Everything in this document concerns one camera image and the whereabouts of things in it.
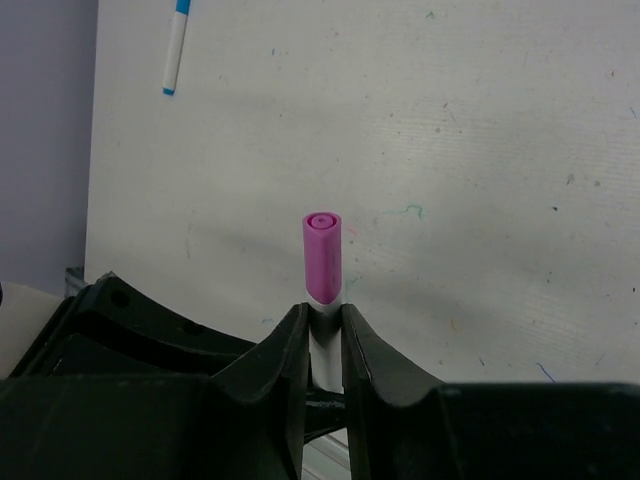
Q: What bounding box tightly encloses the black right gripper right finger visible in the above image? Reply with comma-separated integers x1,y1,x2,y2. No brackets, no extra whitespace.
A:
341,305,639,479

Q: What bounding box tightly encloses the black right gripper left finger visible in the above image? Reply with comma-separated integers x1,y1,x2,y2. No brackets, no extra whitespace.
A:
1,304,309,479

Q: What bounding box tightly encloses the magenta capped white marker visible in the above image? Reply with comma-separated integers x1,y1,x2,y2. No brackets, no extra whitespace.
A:
302,212,343,393

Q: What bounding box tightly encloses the aluminium mounting rail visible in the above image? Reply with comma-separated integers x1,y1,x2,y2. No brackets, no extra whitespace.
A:
301,429,352,480

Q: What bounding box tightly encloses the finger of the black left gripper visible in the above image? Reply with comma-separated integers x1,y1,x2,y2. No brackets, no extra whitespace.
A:
8,274,255,378

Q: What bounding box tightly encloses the blue capped white marker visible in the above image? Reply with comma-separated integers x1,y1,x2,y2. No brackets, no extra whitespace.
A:
162,0,191,96

